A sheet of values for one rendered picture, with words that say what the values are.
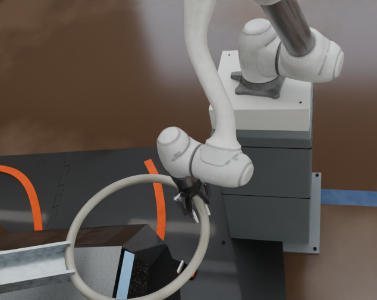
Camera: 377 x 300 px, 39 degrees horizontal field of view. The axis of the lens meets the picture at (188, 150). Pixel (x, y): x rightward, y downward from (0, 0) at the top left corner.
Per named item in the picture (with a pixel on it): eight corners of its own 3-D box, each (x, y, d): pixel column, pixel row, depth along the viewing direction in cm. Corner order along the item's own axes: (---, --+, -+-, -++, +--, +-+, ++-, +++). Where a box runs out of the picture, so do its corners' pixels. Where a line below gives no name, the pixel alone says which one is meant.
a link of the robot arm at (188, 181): (162, 165, 167) (167, 176, 172) (176, 183, 162) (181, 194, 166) (186, 150, 169) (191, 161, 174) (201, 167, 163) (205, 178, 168)
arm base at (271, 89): (238, 65, 225) (236, 55, 221) (290, 70, 217) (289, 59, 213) (224, 93, 214) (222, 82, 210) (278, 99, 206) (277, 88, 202)
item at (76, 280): (77, 335, 158) (74, 331, 156) (58, 208, 190) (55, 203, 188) (232, 275, 158) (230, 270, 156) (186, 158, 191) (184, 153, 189)
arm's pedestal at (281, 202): (231, 169, 304) (213, 62, 244) (321, 173, 292) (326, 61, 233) (218, 247, 273) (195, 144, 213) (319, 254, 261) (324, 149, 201)
